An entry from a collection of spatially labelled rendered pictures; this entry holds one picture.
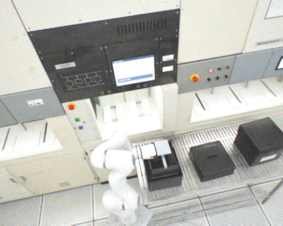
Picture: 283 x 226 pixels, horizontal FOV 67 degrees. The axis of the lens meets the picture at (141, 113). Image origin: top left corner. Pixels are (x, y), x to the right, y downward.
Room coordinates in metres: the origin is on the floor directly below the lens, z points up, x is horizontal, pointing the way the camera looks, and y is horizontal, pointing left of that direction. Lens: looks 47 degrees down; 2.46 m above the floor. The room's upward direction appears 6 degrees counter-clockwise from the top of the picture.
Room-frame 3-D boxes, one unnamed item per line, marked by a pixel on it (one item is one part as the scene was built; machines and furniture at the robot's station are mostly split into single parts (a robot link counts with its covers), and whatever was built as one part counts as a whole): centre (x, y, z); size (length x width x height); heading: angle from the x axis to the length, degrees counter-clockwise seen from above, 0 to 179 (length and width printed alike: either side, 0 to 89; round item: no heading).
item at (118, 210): (0.53, 0.21, 1.07); 0.19 x 0.12 x 0.24; 80
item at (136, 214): (0.52, 0.18, 0.85); 0.19 x 0.19 x 0.18
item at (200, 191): (0.98, -0.56, 0.38); 1.30 x 0.60 x 0.76; 96
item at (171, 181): (0.86, -0.12, 0.85); 0.28 x 0.28 x 0.17; 6
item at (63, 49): (1.64, 0.19, 0.98); 0.95 x 0.88 x 1.95; 6
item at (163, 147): (0.86, -0.12, 1.00); 0.24 x 0.20 x 0.32; 5
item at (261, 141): (0.99, -0.98, 0.89); 0.29 x 0.29 x 0.25; 10
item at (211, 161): (0.91, -0.55, 0.83); 0.29 x 0.29 x 0.13; 9
